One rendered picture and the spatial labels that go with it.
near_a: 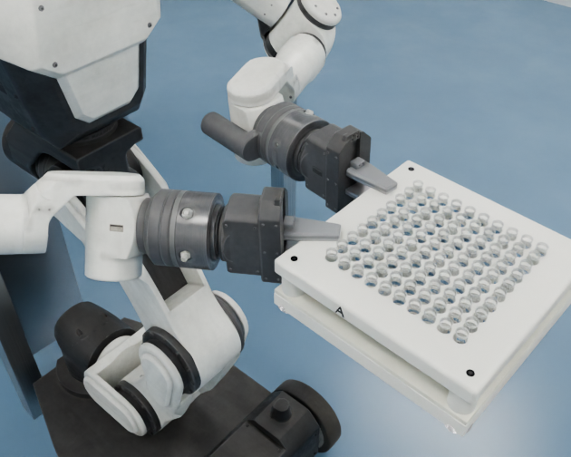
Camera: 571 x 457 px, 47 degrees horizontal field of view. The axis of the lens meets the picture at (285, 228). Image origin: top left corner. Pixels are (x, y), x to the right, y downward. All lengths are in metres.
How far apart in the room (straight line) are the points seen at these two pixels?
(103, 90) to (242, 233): 0.40
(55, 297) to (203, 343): 0.91
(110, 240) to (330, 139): 0.29
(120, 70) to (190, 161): 1.72
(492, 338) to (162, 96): 2.69
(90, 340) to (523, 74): 2.56
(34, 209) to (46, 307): 1.31
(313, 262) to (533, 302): 0.22
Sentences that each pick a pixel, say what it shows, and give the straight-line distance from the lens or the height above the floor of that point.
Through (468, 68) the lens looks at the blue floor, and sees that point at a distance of 3.52.
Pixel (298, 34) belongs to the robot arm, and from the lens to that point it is 1.10.
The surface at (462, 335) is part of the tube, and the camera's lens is 0.66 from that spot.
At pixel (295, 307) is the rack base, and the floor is 1.03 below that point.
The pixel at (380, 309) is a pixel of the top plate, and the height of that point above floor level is 1.08.
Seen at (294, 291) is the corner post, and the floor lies 1.05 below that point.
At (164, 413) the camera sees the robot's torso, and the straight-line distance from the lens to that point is 1.49.
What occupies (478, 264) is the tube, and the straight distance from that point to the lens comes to 0.72.
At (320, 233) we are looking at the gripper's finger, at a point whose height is 1.09.
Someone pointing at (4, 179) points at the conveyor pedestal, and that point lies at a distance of 1.76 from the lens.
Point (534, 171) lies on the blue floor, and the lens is 2.84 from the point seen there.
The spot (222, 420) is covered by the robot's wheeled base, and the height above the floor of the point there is 0.17.
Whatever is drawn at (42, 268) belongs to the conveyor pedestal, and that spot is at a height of 0.28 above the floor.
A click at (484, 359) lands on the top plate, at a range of 0.64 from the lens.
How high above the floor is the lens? 1.57
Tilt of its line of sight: 41 degrees down
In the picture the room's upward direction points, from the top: straight up
